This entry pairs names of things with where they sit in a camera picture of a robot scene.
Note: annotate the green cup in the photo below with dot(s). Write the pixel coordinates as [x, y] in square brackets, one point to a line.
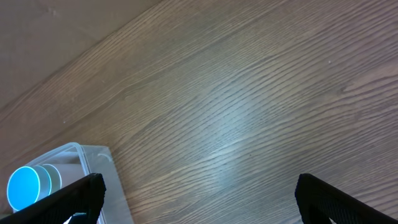
[55, 178]

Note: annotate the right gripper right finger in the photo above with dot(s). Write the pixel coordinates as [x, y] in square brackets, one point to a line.
[321, 203]

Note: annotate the clear plastic container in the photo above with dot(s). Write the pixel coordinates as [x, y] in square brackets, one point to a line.
[84, 173]

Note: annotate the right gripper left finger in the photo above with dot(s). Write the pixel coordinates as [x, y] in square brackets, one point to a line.
[79, 202]

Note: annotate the blue cup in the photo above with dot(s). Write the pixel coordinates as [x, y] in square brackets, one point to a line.
[27, 185]

